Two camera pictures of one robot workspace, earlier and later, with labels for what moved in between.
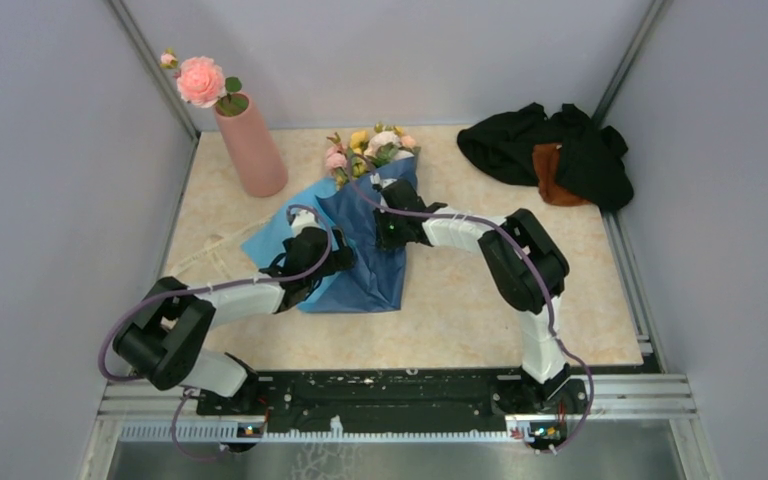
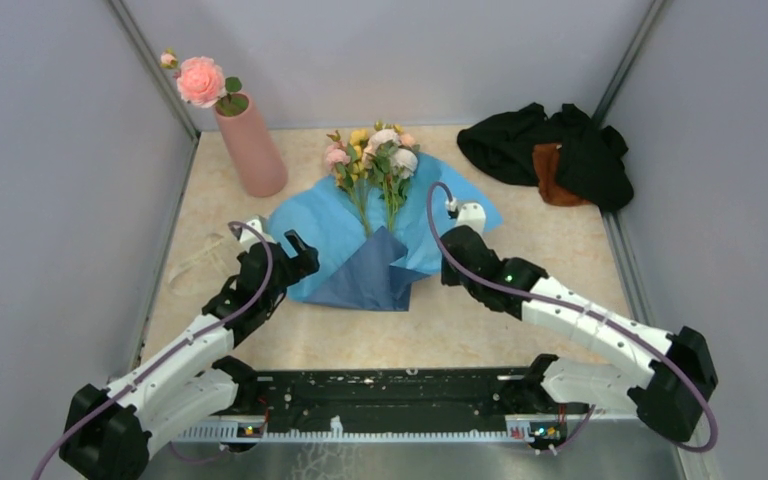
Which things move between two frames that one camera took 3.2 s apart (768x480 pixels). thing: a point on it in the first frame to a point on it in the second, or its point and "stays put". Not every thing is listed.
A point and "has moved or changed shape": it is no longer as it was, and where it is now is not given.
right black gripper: x=384 y=241 to x=447 y=277
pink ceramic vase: x=259 y=166 stays put
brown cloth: x=546 y=158 stays put
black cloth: x=589 y=156 stays put
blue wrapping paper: x=375 y=280 has moved or changed shape
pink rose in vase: x=201 y=82 stays put
